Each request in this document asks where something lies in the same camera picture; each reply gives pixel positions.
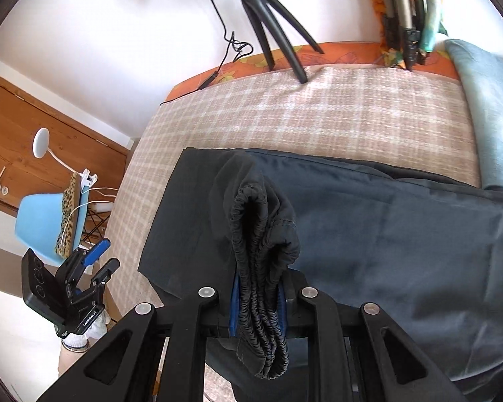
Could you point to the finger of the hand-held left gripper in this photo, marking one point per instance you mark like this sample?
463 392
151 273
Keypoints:
107 272
96 251

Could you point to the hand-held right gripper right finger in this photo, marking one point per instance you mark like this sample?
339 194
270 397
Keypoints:
282 303

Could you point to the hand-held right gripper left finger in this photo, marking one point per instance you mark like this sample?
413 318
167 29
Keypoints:
234 301

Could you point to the black pants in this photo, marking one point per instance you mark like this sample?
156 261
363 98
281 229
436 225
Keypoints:
360 226

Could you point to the person's left forearm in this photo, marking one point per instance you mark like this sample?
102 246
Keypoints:
69 360

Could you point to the person's left hand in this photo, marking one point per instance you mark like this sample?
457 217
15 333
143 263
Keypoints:
77 339

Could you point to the leopard print cloth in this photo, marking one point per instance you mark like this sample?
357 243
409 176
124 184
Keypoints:
67 217

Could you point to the light blue chair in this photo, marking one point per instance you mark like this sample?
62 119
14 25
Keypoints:
37 217

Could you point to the white clip-on desk lamp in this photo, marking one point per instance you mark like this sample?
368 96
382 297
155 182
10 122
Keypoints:
40 142

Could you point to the wooden door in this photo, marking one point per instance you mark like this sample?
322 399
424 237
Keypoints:
67 125

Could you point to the pink checked blanket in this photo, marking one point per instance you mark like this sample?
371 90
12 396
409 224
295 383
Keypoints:
318 109

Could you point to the folded blue jeans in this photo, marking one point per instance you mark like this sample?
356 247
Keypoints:
486 113

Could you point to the colourful puppet figurine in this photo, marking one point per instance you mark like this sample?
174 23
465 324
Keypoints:
431 21

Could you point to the folded silver tripod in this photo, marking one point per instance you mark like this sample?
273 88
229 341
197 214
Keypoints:
398 0

